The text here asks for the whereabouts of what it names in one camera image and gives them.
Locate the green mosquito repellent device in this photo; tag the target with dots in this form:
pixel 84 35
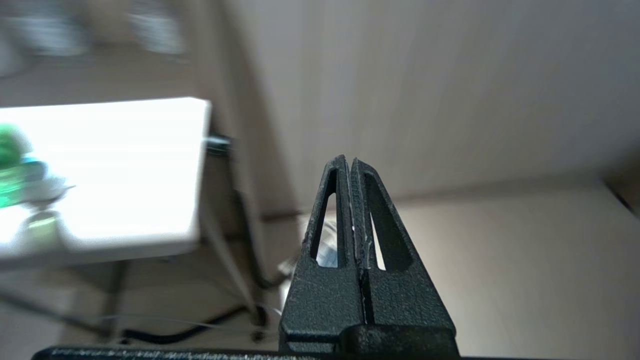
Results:
pixel 20 170

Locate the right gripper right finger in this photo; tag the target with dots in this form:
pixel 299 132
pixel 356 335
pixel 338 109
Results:
pixel 405 300

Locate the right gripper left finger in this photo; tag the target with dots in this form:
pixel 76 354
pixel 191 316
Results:
pixel 325 300

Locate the white table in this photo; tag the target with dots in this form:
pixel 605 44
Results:
pixel 115 175

